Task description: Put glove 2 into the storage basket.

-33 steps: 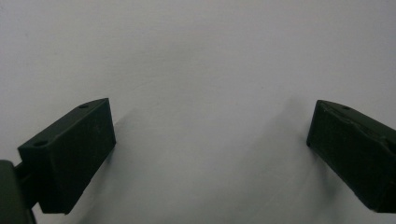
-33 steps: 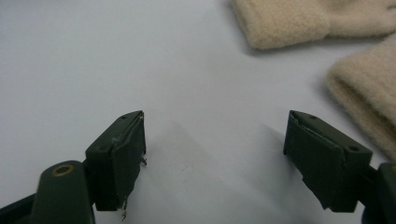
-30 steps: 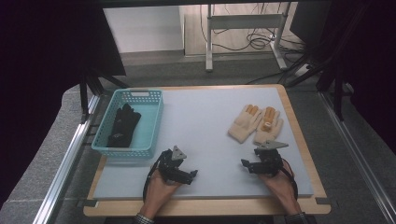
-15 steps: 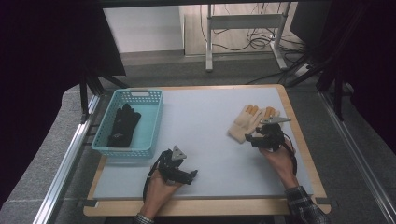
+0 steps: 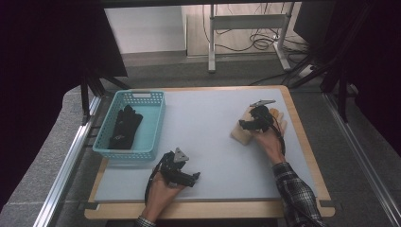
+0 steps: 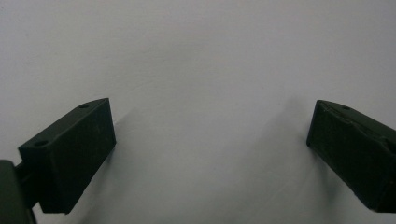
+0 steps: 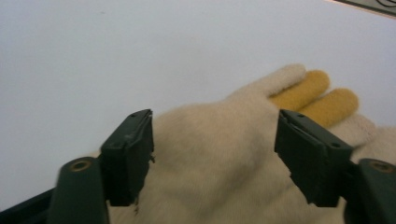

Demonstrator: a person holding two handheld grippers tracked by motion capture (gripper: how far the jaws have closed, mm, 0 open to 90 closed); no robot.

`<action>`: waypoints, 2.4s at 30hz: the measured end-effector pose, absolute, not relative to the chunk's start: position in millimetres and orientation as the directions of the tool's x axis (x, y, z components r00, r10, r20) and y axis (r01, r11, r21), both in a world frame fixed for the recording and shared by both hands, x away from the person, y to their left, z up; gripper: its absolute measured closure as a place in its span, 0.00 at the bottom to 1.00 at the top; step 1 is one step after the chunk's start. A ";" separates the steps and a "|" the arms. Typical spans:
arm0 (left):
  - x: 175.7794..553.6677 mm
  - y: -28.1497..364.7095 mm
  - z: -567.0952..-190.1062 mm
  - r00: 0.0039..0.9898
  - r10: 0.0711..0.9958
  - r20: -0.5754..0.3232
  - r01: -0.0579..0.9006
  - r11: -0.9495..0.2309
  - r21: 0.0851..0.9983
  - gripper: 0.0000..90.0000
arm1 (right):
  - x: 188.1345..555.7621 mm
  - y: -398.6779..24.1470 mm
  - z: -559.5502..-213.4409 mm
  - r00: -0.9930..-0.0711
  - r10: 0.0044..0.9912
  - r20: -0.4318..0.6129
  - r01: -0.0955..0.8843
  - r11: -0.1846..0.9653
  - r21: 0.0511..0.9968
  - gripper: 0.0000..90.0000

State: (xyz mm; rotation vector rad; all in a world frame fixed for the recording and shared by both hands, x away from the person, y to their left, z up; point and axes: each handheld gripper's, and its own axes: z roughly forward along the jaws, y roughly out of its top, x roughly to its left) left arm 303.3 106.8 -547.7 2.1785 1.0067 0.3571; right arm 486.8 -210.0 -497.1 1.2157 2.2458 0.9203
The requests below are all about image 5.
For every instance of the person's left hand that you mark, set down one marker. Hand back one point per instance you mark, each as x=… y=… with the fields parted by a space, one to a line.
x=162 y=198

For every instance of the teal plastic basket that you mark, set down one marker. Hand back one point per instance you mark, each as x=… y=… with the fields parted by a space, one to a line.
x=148 y=126

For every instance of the black curtain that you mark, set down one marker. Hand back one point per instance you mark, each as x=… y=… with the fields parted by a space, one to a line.
x=378 y=63
x=47 y=63

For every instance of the white power strip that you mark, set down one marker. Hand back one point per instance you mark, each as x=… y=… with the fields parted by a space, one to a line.
x=306 y=71

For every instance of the black tripod stand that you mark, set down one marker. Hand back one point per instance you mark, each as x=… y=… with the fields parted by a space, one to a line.
x=90 y=88
x=334 y=72

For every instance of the person's right hand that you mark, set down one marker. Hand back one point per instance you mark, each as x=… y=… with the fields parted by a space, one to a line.
x=269 y=143

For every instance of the white metal desk frame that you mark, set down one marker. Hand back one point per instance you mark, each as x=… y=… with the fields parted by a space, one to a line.
x=247 y=22

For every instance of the grey table mat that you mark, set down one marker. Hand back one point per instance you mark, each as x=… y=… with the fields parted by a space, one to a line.
x=214 y=157

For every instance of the black glove with white logo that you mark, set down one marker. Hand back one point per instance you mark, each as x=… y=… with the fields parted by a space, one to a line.
x=121 y=134

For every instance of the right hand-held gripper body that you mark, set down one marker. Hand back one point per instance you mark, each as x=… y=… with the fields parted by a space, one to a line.
x=261 y=118

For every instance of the cream knit glove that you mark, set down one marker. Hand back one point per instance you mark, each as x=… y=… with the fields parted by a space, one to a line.
x=281 y=118
x=241 y=134

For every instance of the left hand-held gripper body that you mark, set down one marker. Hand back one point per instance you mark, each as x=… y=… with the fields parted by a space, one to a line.
x=171 y=168

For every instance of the aluminium rail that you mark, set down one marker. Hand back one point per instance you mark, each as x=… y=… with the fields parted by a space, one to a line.
x=67 y=160
x=362 y=151

